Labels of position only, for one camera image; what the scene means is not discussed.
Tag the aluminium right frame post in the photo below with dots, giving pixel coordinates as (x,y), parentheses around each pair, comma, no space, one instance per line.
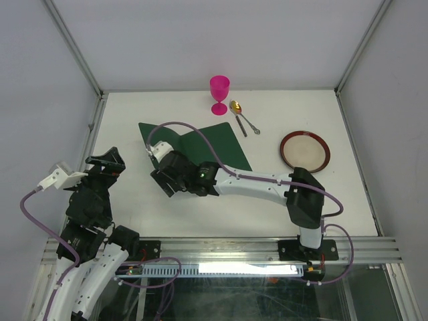
(363,43)

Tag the red rimmed cream plate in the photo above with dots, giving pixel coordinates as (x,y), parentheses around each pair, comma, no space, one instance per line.
(305,149)

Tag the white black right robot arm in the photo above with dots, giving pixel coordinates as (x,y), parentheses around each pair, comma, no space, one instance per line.
(302,195)

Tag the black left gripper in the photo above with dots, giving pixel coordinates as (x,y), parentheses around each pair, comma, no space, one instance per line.
(114,166)

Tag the pink plastic goblet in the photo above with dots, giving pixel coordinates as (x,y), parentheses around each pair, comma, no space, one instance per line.
(219,88)

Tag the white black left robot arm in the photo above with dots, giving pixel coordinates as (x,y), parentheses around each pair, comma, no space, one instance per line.
(86,257)

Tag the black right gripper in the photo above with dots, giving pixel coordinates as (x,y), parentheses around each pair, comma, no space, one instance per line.
(164,182)

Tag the gold bowl spoon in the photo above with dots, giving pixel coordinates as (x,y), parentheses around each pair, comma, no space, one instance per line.
(237,110)

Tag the aluminium front rail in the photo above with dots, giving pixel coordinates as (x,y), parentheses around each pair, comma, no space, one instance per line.
(359,250)

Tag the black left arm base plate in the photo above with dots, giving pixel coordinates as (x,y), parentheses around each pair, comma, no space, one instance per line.
(146,250)

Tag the white slotted cable duct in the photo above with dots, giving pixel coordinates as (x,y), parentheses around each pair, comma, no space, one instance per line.
(214,270)

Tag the green placemat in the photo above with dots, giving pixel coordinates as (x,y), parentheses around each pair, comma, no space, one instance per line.
(221,137)

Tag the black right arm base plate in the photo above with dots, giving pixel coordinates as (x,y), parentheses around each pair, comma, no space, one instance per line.
(292,250)

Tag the aluminium frame post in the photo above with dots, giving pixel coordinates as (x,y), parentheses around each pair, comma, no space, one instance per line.
(363,43)
(72,45)

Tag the aluminium left frame post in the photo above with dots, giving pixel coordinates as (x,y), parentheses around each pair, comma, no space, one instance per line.
(72,45)

